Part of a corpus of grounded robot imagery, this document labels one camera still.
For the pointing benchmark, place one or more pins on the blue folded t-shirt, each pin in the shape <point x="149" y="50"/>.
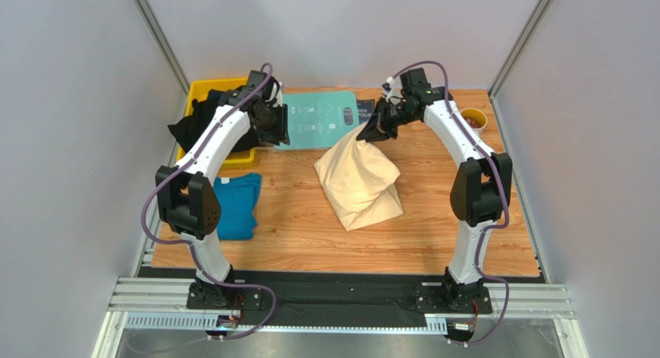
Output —
<point x="238" y="197"/>

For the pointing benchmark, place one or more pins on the cream t-shirt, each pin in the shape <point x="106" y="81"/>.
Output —
<point x="358" y="180"/>

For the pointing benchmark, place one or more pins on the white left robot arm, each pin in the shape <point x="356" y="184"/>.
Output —
<point x="186" y="199"/>

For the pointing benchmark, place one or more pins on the black t-shirt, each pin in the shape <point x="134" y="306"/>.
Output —
<point x="189" y="130"/>

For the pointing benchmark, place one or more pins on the left aluminium frame post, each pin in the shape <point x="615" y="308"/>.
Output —
<point x="149" y="17"/>

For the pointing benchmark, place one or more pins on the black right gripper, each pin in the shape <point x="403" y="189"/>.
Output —
<point x="387" y="120"/>

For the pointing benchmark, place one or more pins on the dark blue book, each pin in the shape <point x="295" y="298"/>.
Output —
<point x="364" y="110"/>

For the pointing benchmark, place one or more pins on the teal folding board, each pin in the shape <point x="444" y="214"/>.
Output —
<point x="318" y="120"/>

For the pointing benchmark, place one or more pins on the white patterned mug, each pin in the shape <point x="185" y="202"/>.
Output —
<point x="475" y="118"/>

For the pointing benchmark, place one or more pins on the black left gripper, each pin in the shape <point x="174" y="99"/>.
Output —
<point x="281" y="133"/>

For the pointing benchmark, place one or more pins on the aluminium frame post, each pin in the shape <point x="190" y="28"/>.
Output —
<point x="524" y="37"/>
<point x="149" y="17"/>

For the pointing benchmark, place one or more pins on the yellow plastic bin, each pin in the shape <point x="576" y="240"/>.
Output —
<point x="199" y="91"/>

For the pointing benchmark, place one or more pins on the aluminium front frame rail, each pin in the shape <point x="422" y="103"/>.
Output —
<point x="518" y="301"/>

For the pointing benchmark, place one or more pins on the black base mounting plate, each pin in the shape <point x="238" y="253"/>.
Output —
<point x="306" y="299"/>

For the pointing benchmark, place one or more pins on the right aluminium frame post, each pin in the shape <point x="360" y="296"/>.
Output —
<point x="524" y="37"/>

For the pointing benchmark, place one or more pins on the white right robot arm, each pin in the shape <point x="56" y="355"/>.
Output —
<point x="480" y="193"/>

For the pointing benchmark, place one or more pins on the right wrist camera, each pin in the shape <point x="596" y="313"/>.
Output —
<point x="413" y="82"/>

